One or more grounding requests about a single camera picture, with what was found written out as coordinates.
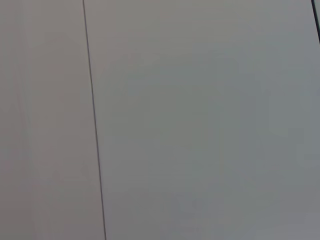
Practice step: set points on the black vertical wall strip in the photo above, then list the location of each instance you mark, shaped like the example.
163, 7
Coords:
317, 20

